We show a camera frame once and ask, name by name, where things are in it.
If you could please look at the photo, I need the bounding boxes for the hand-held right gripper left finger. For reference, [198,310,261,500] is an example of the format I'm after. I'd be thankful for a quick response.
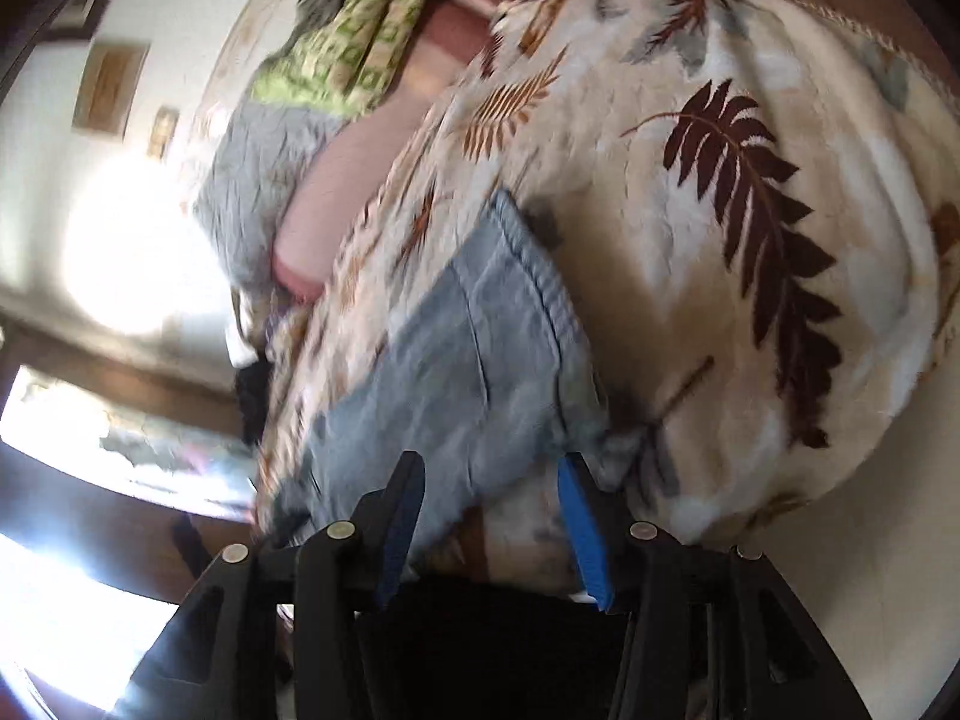
[109,450,428,720]

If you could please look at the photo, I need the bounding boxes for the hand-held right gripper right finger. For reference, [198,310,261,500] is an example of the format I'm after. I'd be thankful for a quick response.
[556,452,875,720]

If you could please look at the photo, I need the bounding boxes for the blue denim pants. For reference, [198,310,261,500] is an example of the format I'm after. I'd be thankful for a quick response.
[270,191,653,548]

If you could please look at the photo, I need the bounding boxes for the black cloth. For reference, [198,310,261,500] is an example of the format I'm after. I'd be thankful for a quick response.
[234,360,275,445]

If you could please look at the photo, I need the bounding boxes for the leaf print blanket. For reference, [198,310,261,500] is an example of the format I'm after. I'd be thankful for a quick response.
[251,0,946,601]

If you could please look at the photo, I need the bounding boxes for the wooden door with glass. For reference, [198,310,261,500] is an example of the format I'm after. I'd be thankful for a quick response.
[0,300,286,616]

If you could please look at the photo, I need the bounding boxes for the pink red sofa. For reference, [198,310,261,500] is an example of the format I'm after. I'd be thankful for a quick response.
[270,0,957,301]

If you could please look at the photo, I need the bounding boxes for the grey quilted pillow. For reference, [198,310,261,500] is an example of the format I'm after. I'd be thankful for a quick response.
[191,101,361,293]

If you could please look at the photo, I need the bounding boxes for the green patterned quilt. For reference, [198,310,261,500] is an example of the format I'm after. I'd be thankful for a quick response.
[251,0,432,117]

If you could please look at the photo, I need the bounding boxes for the beige wall switch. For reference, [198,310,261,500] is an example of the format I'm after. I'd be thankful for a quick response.
[146,109,179,160]

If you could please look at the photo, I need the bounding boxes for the framed wall plaque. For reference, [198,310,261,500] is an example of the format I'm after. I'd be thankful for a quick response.
[71,41,151,140]

